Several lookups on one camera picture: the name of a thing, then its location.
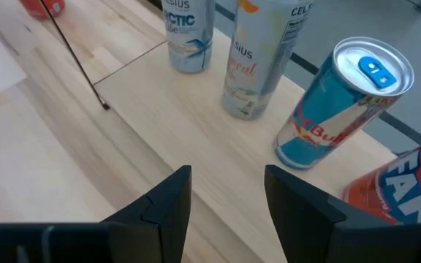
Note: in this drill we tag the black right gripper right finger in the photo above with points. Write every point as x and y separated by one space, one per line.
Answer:
342 237

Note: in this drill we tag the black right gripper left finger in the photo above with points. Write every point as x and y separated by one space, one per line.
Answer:
86 244

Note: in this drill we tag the orange-red Fanta can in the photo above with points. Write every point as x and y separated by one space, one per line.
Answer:
404 186
42 6

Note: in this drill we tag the blue silver Red Bull can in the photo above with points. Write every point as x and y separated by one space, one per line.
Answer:
334 109

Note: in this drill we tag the white Celsius Tropical Vibe can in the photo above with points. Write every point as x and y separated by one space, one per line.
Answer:
261 62

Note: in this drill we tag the white Celsius Arctic Vibe can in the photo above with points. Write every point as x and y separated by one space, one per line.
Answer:
190 36

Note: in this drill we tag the wooden shelf with black frame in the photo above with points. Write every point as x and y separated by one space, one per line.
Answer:
196 128

